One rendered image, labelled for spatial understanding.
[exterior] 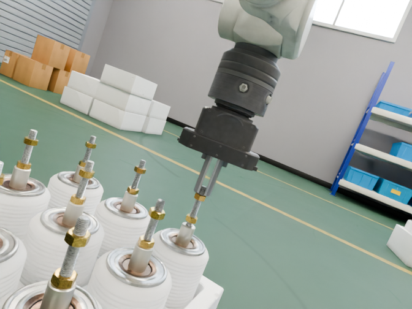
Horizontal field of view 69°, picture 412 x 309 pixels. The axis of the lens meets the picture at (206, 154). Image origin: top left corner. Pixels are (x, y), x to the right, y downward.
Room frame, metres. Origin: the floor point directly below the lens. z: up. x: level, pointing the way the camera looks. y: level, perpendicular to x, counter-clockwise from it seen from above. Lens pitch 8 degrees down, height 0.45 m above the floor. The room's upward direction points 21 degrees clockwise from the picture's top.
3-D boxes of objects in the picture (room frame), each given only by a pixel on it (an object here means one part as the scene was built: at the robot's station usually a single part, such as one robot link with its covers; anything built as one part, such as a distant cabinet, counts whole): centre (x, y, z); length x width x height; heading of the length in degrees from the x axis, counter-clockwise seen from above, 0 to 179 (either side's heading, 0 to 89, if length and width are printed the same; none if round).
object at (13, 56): (3.71, 2.56, 0.15); 0.30 x 0.24 x 0.30; 159
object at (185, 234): (0.45, -0.01, 0.26); 0.02 x 0.02 x 0.03
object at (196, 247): (0.45, -0.01, 0.25); 0.08 x 0.08 x 0.01
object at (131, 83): (3.07, 0.99, 0.45); 0.39 x 0.39 x 0.18; 70
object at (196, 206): (0.45, -0.01, 0.31); 0.01 x 0.01 x 0.08
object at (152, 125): (3.46, 0.84, 0.09); 0.39 x 0.39 x 0.18; 73
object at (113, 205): (0.49, 0.09, 0.25); 0.08 x 0.08 x 0.01
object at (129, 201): (0.49, 0.09, 0.26); 0.02 x 0.02 x 0.03
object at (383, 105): (4.31, -2.19, 1.38); 0.50 x 0.38 x 0.11; 160
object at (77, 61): (4.04, 2.12, 0.45); 0.30 x 0.24 x 0.30; 67
